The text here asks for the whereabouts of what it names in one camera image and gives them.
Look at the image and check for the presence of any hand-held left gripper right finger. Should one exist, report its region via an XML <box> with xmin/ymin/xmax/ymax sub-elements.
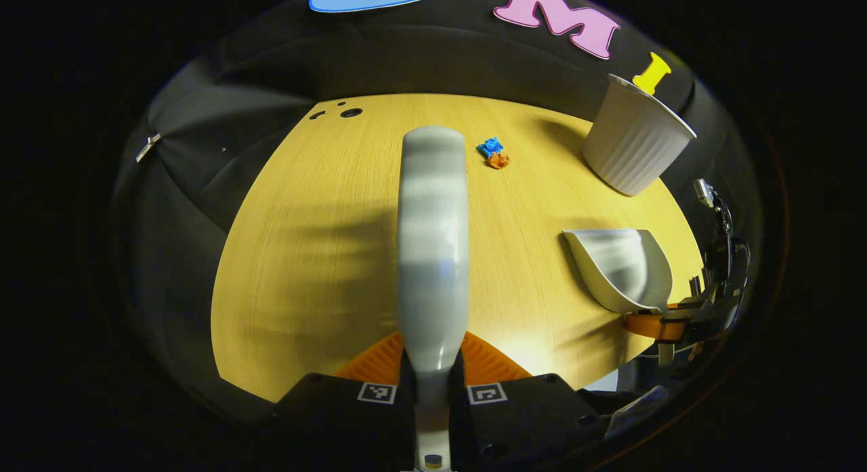
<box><xmin>450</xmin><ymin>331</ymin><xmax>610</xmax><ymax>472</ymax></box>

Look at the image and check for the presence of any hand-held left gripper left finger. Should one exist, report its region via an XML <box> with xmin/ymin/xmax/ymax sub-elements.
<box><xmin>271</xmin><ymin>331</ymin><xmax>416</xmax><ymax>472</ymax></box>

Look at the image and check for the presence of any white dustpan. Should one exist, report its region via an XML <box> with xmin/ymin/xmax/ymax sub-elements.
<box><xmin>562</xmin><ymin>228</ymin><xmax>675</xmax><ymax>364</ymax></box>

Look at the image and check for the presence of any white ribbed garbage bin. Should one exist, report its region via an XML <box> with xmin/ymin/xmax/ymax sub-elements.
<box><xmin>583</xmin><ymin>74</ymin><xmax>697</xmax><ymax>197</ymax></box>

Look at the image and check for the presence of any small white broom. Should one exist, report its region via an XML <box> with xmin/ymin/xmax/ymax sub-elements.
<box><xmin>396</xmin><ymin>125</ymin><xmax>470</xmax><ymax>471</ymax></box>

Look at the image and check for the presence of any black cable silver plug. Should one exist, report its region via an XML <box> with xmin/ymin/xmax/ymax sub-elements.
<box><xmin>694</xmin><ymin>179</ymin><xmax>736</xmax><ymax>239</ymax></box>

